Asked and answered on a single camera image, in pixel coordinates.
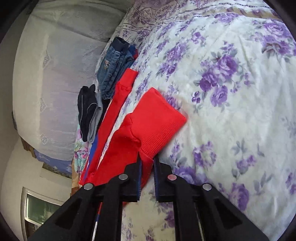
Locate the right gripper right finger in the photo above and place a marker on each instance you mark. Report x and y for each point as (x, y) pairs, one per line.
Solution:
(201, 212)

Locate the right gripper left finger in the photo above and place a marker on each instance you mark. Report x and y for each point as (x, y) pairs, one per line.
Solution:
(94, 212)

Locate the red track pants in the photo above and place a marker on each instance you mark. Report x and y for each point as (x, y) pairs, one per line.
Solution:
(143, 133)

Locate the folded floral blanket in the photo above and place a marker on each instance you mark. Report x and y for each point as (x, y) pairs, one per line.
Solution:
(81, 152)

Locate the folded dark pants stack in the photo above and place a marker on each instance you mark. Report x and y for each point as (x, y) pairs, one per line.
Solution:
(91, 108)

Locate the folded blue jeans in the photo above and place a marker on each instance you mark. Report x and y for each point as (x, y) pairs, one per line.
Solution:
(119, 57)

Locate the window with white frame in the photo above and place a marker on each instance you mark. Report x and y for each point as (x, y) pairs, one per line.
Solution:
(35, 210)

